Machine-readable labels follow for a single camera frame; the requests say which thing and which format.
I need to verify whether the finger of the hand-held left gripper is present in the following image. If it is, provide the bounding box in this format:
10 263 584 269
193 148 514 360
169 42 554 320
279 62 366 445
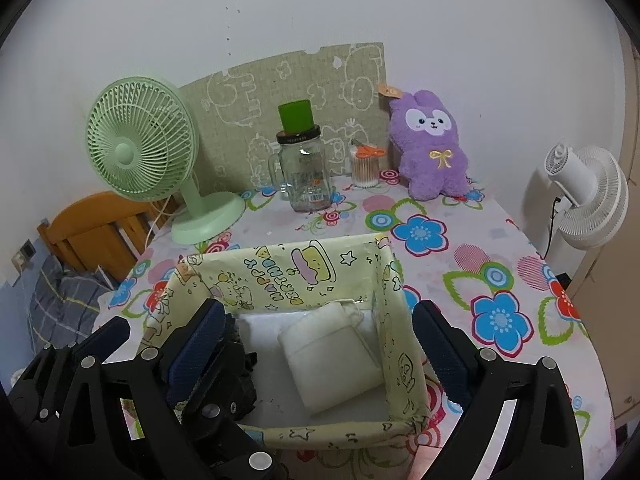
175 314 282 480
91 316 132 362

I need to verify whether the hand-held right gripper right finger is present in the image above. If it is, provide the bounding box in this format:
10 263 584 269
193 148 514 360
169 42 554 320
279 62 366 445
412 300 587 480

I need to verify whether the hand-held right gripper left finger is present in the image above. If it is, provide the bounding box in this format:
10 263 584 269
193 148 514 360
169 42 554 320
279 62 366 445
54 299 227 480

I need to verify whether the yellow printed fabric storage box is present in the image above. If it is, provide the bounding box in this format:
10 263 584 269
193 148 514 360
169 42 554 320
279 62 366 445
136 232 432 453

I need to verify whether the wooden bed headboard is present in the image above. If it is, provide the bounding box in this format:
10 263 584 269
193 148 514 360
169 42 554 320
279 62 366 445
37 191 181 286

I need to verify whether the white folded cloth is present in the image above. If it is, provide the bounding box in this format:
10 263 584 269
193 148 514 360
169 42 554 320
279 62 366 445
277 300 386 416

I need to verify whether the beige wooden wardrobe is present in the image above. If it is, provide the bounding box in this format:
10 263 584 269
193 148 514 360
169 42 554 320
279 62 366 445
570 25 640 426

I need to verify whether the green desk fan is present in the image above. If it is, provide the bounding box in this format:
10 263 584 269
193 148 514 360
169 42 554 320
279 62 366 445
85 76 247 246

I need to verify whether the purple plush bunny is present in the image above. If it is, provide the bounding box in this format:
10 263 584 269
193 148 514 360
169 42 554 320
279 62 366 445
377 84 473 201

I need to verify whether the cotton swab container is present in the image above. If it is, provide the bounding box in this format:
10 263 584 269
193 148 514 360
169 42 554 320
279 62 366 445
348 145 385 189

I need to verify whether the glass jar mug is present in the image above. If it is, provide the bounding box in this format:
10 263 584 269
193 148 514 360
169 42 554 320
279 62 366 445
268 127 333 213

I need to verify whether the white standing fan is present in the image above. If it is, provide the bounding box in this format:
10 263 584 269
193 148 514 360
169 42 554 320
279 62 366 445
544 142 630 251

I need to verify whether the green printed foam mat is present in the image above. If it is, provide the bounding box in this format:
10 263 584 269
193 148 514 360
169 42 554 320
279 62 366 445
177 42 393 196

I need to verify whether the green plastic cup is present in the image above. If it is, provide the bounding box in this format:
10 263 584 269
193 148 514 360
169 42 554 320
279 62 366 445
278 101 316 133

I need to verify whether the wall socket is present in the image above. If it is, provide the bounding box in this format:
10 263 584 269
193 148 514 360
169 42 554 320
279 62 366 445
12 240 37 268

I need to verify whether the black fan cable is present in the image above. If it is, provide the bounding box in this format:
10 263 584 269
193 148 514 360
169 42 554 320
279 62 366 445
542 195 563 258

